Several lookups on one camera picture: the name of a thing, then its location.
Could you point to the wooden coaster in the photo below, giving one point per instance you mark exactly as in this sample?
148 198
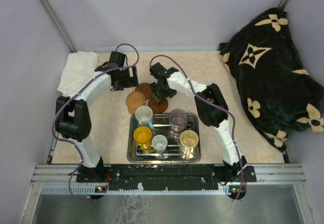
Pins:
145 89
158 109

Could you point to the purple glass mug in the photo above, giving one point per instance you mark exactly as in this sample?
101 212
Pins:
178 120

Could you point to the aluminium rail frame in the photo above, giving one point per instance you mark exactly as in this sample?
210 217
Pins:
61 179

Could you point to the small clear grey cup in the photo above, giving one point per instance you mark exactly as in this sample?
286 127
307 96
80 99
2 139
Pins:
159 143

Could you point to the cream mug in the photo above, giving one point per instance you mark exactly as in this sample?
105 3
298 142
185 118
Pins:
188 143

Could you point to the yellow cup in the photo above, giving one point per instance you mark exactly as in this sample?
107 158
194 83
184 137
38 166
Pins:
143 137

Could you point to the black floral blanket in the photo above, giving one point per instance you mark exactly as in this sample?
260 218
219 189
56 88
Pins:
277 93

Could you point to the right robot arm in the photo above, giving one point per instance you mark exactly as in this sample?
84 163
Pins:
212 111

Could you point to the woven coaster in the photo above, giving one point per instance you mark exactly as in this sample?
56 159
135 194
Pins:
135 99
131 110

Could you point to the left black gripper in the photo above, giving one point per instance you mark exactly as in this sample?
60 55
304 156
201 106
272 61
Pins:
131 81

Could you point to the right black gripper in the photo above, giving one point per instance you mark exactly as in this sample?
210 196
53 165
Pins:
158 96

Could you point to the steel tray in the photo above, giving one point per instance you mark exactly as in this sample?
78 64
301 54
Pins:
172 153

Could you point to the white folded cloth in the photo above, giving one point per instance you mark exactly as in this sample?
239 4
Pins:
77 71

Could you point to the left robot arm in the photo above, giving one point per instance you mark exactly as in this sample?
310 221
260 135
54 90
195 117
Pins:
73 122

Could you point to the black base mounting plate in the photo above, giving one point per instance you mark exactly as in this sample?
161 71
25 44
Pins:
160 177

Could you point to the white and blue cup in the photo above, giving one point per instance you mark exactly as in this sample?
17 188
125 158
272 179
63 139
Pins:
144 116

